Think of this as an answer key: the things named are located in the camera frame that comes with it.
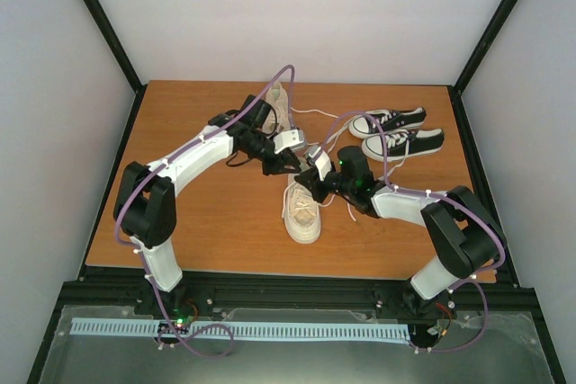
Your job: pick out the black canvas sneaker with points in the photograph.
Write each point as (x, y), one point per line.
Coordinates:
(403, 144)
(389, 121)

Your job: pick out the light blue slotted cable duct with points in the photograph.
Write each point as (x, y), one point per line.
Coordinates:
(244, 331)

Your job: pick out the black canvas sneaker rear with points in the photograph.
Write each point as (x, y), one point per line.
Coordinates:
(389, 121)

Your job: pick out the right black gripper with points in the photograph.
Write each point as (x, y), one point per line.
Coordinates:
(310, 178)

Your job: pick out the right black frame post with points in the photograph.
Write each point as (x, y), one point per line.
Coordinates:
(482, 47)

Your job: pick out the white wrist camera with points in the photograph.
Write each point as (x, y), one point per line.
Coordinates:
(292, 139)
(318, 158)

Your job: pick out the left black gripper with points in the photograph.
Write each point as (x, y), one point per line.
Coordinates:
(284, 160)

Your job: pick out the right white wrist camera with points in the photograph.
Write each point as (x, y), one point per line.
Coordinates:
(318, 158)

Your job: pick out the black canvas sneaker front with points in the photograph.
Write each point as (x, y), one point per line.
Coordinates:
(403, 144)

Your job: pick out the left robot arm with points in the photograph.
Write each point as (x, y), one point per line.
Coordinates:
(145, 207)

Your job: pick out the black frame post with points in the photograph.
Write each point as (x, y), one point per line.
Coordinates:
(105, 27)
(482, 47)

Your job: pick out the cream lace sneaker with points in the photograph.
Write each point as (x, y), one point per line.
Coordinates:
(278, 119)
(300, 213)

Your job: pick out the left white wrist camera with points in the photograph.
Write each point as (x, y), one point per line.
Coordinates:
(292, 139)

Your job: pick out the left black frame post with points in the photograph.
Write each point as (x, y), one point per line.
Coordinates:
(105, 27)

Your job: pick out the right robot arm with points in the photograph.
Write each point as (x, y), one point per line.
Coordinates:
(465, 236)

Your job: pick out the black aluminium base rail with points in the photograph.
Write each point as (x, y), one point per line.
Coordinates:
(211, 293)

